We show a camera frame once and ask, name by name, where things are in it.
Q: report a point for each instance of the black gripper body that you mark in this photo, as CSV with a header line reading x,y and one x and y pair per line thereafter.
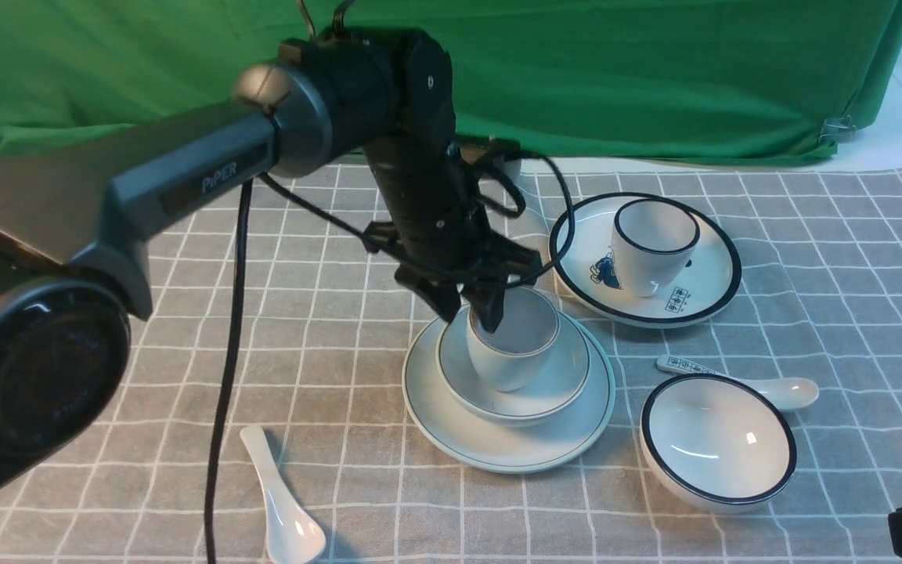
x,y
439,206

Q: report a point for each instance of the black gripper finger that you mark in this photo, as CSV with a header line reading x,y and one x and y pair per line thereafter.
x,y
443,299
487,302

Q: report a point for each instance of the light green-rimmed cup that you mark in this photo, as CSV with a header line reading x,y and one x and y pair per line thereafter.
x,y
509,357

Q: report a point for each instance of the light green-rimmed bowl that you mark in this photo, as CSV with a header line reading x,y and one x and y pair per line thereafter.
x,y
557,385

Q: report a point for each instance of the plain white ceramic spoon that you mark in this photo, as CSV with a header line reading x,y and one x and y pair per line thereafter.
x,y
291,534

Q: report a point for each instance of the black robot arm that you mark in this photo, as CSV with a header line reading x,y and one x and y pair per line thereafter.
x,y
75,222

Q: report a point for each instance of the black-rimmed plate with print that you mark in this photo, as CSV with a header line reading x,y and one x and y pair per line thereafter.
x,y
581,245

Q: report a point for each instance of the light green-rimmed plate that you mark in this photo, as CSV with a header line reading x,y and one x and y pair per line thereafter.
x,y
494,447

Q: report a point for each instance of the grey checked tablecloth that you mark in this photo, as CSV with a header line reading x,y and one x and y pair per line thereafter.
x,y
325,334

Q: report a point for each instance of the black-rimmed white cup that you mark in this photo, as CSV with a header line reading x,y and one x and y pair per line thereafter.
x,y
652,241

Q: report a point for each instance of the black-rimmed white bowl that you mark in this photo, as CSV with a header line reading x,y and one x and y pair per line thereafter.
x,y
716,444

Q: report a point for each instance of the white spoon with print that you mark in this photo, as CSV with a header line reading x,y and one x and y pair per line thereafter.
x,y
786,394

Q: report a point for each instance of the metal clip on backdrop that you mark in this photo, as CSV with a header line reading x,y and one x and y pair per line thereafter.
x,y
837,130

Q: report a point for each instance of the green backdrop cloth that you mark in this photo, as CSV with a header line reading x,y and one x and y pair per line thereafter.
x,y
707,82

